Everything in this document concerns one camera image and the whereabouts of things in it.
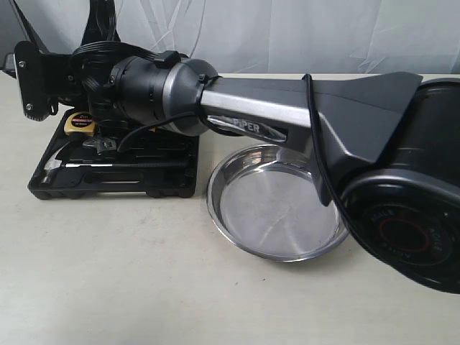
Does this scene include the black plastic tool case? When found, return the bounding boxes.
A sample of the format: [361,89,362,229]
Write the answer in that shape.
[27,108,199,200]

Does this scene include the black handled adjustable wrench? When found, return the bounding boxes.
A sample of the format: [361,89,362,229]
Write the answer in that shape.
[83,137,117,155]

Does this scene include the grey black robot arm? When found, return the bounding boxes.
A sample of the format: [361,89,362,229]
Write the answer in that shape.
[69,42,459,294]

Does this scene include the round stainless steel tray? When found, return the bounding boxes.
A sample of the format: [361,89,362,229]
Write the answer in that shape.
[206,144,348,262]

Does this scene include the white backdrop curtain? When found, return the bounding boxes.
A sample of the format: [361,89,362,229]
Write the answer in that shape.
[14,0,460,75]

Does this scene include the yellow black tape measure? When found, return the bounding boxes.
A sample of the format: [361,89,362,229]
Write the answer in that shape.
[63,111,96,137]

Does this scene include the black handled claw hammer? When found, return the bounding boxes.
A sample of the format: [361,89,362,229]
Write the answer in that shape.
[42,143,188,180]

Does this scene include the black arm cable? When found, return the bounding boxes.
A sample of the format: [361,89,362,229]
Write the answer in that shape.
[71,0,378,252]

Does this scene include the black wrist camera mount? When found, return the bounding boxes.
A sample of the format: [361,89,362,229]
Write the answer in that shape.
[14,41,58,121]

